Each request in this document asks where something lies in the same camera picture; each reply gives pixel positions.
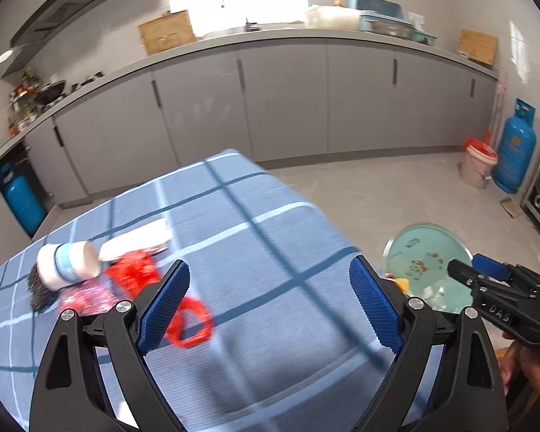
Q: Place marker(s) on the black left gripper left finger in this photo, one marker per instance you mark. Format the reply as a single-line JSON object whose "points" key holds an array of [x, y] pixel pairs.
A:
{"points": [[69, 393]]}

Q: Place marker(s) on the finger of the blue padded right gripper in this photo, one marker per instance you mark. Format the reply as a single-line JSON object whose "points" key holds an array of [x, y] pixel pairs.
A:
{"points": [[491, 268]]}

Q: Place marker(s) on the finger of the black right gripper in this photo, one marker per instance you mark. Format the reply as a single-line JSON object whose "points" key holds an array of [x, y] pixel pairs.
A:
{"points": [[466, 275]]}

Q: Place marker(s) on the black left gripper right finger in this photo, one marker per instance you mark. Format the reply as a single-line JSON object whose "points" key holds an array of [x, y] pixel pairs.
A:
{"points": [[467, 392]]}

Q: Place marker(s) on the pink plastic wrap bundle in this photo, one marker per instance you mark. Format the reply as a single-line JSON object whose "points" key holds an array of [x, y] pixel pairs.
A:
{"points": [[91, 297]]}

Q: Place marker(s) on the red plastic bag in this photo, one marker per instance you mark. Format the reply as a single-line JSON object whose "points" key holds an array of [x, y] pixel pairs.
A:
{"points": [[164, 310]]}

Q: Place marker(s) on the white blue paper cup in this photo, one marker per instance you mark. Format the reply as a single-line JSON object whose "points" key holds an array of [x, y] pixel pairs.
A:
{"points": [[68, 264]]}

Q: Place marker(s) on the green trash bin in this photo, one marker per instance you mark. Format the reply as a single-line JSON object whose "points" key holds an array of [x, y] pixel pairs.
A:
{"points": [[420, 253]]}

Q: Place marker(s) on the red lined trash bucket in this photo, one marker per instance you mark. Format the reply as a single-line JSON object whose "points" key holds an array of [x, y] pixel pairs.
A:
{"points": [[477, 163]]}

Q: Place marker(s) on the grey kitchen cabinets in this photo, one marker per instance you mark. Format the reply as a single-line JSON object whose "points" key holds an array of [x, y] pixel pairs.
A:
{"points": [[275, 96]]}

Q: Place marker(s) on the person's right hand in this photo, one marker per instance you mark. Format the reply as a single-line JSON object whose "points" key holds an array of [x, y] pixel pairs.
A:
{"points": [[516, 358]]}

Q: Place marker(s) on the blue checked tablecloth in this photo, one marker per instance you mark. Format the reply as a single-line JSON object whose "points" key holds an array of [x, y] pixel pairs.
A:
{"points": [[291, 349]]}

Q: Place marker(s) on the blue gas cylinder under counter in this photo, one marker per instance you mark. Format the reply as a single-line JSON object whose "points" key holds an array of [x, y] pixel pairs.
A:
{"points": [[23, 202]]}

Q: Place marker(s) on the wooden cutting board right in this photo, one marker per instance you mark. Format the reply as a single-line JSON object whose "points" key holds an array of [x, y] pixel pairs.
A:
{"points": [[478, 46]]}

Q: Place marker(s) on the wooden cutting board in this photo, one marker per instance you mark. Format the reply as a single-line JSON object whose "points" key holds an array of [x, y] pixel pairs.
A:
{"points": [[478, 46], [167, 32]]}

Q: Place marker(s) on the teal dish rack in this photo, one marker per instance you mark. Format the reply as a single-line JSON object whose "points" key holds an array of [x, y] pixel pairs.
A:
{"points": [[386, 17]]}

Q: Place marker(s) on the white plastic container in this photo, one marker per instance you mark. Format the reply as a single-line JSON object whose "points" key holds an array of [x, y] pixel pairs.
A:
{"points": [[332, 17]]}

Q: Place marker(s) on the black wok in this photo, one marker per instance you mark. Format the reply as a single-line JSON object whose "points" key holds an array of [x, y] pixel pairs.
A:
{"points": [[50, 92]]}

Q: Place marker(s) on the wooden cutting board left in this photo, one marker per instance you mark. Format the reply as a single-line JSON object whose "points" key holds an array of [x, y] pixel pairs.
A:
{"points": [[167, 32]]}

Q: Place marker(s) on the range hood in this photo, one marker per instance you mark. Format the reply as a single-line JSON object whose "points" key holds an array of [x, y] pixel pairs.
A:
{"points": [[54, 13]]}

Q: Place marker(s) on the blue gas cylinder by wall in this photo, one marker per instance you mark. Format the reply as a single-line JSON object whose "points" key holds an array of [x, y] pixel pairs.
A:
{"points": [[516, 148]]}

